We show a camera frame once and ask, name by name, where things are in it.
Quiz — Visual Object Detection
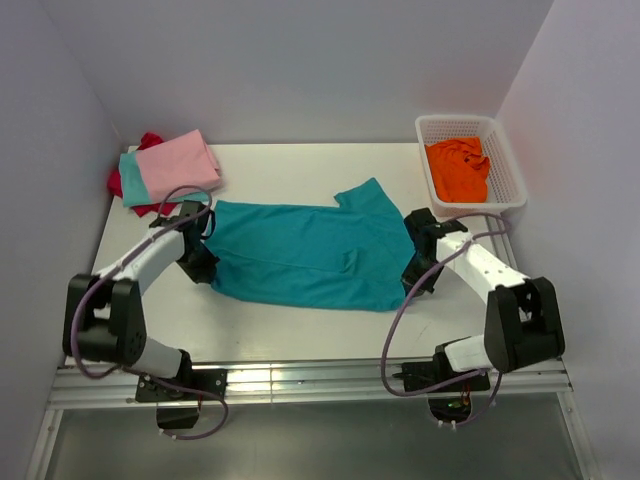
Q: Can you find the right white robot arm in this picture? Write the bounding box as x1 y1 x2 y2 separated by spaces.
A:
432 231 566 390

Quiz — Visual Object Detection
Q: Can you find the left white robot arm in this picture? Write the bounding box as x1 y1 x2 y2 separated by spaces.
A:
63 227 218 399

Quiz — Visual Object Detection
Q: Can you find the folded light teal t shirt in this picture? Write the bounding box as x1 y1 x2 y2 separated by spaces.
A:
118 152 209 208

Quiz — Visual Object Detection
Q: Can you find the orange crumpled t shirt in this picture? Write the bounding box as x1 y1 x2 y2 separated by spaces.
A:
425 137 491 203

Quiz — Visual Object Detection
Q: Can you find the folded pink t shirt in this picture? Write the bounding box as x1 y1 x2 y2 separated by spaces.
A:
135 130 222 203

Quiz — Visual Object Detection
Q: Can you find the white plastic basket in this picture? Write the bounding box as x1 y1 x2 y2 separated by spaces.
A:
415 114 527 217

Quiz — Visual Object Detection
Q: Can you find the folded red t shirt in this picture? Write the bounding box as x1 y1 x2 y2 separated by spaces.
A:
106 132 178 217

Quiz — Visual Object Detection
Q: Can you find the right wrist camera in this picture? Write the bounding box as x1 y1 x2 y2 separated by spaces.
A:
404 208 468 254

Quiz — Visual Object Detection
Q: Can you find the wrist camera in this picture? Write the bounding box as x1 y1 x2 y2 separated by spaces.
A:
149 201 216 240
404 208 468 254

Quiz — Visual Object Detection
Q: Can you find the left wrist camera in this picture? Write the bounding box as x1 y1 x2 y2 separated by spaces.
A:
149 201 216 240

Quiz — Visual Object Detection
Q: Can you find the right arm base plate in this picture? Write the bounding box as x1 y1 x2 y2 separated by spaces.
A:
392 360 491 393

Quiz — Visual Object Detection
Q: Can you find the aluminium mounting rail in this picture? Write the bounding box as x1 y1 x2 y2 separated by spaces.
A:
47 359 572 410

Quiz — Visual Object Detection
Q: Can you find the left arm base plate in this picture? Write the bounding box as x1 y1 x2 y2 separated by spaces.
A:
135 368 228 403

